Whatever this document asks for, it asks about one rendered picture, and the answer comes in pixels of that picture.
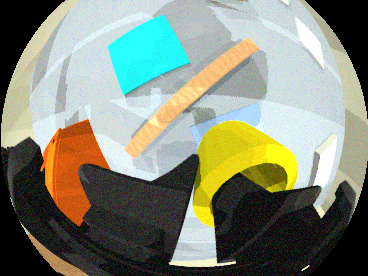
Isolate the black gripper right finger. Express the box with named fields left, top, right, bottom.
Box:
left=211, top=173, right=323, bottom=263

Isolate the white flat box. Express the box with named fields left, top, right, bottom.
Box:
left=308, top=134, right=337, bottom=187

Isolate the orange flat bar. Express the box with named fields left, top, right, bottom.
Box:
left=124, top=38, right=259, bottom=159

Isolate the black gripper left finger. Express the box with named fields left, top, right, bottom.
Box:
left=77, top=153, right=199, bottom=262

